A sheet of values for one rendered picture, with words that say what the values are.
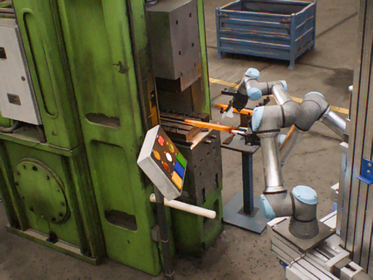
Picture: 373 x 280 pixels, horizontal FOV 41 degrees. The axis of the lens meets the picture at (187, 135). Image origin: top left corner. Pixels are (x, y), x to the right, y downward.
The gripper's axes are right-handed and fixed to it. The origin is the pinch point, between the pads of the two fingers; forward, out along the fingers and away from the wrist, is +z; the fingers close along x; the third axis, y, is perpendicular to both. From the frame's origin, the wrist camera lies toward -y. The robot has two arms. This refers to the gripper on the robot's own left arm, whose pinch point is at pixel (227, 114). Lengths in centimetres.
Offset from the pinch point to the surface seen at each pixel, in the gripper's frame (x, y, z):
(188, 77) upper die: -3.3, -30.7, -7.9
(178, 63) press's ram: -12.7, -36.7, -18.7
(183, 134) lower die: -12.6, -15.5, 23.3
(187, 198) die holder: -15, 7, 65
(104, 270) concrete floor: -56, -12, 133
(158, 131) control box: -48, -19, 1
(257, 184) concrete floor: 87, 36, 107
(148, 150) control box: -68, -13, -3
